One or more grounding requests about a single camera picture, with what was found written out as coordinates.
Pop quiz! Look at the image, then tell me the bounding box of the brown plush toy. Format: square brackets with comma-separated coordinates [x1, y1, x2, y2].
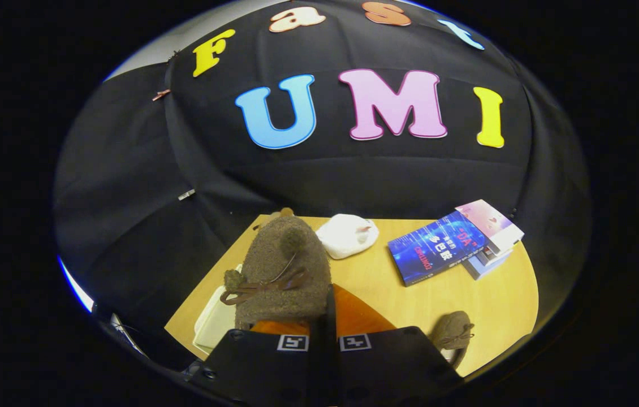
[252, 207, 296, 230]

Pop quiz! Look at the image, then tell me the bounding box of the pink book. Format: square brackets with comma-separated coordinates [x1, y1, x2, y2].
[455, 199, 525, 255]

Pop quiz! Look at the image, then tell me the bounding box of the light blue book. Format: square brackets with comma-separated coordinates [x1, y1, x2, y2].
[461, 243, 515, 281]

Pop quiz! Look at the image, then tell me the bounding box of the brown fuzzy shoe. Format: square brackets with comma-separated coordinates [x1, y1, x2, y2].
[219, 215, 333, 331]
[430, 310, 476, 369]

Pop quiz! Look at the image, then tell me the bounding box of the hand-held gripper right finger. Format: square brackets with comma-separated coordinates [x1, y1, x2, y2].
[324, 284, 464, 405]

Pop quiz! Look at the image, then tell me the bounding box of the white plush toy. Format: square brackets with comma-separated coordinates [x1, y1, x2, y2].
[316, 214, 380, 261]

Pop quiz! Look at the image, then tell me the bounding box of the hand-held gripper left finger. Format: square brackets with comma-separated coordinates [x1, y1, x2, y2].
[189, 319, 326, 405]

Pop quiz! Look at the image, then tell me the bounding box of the grey fabric storage box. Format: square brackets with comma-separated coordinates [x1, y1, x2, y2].
[192, 265, 242, 354]

